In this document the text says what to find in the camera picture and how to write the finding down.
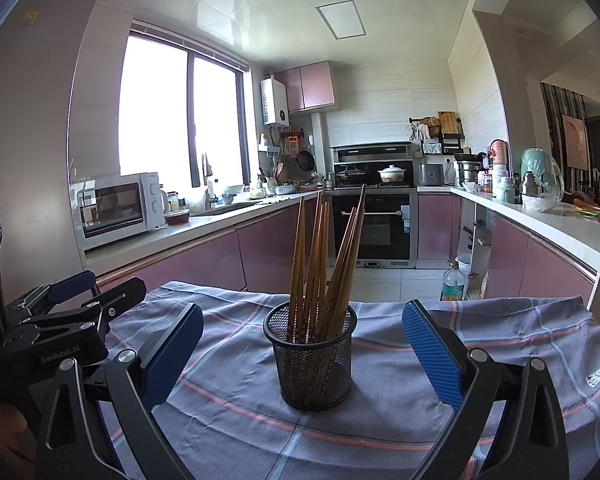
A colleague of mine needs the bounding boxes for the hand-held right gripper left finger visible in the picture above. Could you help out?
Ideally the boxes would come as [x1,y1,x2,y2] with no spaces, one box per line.
[36,302,206,480]

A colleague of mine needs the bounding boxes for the framed wall picture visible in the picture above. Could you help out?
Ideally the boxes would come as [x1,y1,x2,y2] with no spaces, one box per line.
[561,114,590,171]

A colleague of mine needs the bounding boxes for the steel steamer pot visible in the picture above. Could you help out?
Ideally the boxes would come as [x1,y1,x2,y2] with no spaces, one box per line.
[455,154,483,188]

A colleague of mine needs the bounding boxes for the grey refrigerator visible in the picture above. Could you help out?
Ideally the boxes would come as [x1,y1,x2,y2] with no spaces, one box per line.
[0,0,111,311]

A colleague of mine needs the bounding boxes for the black wall rack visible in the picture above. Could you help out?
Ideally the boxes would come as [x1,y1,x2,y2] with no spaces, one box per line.
[409,111,465,155]

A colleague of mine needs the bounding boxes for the silver box appliance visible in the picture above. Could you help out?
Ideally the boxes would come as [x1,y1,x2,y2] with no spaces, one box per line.
[418,162,445,187]

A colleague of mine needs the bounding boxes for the pink peninsula base cabinets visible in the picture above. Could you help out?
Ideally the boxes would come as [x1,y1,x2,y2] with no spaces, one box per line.
[482,212,598,306]

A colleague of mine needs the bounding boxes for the bundle of wooden chopsticks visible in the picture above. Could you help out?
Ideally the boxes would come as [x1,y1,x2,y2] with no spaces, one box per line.
[287,184,367,343]

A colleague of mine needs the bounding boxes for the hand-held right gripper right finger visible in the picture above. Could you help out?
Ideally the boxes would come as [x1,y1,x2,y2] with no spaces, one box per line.
[401,299,567,480]

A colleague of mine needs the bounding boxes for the pink thermos jug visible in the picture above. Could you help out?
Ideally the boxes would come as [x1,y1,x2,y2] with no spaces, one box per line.
[489,140,511,193]

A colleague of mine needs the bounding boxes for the built-in black oven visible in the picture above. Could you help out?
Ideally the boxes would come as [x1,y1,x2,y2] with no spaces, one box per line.
[325,189,418,268]

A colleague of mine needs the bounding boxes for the black cooking pot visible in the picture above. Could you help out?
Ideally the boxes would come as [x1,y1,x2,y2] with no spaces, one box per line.
[335,164,368,184]

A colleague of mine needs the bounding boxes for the white bowl in plastic bag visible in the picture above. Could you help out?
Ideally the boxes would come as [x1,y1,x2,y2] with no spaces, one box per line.
[521,192,561,212]

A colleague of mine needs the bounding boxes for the kitchen window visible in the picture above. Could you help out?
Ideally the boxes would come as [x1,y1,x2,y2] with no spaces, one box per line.
[119,32,244,188]

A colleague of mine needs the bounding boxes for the person's left hand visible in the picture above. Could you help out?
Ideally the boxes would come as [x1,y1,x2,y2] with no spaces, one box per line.
[0,401,38,467]

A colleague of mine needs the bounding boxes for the narrow pink base cabinet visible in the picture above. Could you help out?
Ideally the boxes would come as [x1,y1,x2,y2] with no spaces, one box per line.
[417,192,453,261]

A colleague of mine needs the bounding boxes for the pink sink base cabinets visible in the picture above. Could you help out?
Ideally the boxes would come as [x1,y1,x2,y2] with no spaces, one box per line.
[82,197,331,293]

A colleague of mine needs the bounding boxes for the range hood stove unit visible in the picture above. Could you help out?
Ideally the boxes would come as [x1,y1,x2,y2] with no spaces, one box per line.
[330,144,416,188]

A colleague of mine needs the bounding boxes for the grey checked tablecloth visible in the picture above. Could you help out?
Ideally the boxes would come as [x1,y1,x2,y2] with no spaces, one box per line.
[97,280,600,480]

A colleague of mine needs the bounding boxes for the ceiling light panel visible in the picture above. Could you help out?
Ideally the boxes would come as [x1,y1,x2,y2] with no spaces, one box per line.
[316,0,367,40]

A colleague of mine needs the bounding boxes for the white water heater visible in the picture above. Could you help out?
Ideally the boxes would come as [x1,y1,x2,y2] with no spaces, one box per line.
[260,78,289,126]

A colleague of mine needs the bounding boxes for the red and green vegetables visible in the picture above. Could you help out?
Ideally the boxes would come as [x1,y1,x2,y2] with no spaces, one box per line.
[575,200,600,226]

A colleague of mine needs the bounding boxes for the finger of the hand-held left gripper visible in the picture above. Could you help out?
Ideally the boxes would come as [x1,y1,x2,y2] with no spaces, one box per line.
[6,269,98,317]
[1,276,148,347]

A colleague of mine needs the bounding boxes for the sink faucet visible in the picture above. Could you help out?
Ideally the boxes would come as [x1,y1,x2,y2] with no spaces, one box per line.
[202,175,218,211]

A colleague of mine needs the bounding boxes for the pink wall cabinets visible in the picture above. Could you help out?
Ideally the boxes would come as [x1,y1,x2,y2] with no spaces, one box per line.
[274,61,338,113]

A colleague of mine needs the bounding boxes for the black mesh holder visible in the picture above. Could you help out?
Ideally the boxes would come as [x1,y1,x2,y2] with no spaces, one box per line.
[263,301,358,411]

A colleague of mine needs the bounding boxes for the white microwave oven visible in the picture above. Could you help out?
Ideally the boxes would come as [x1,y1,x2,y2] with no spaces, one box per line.
[76,172,166,251]

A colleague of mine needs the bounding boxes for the green appliance in plastic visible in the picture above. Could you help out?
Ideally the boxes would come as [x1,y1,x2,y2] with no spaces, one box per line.
[522,148,563,196]

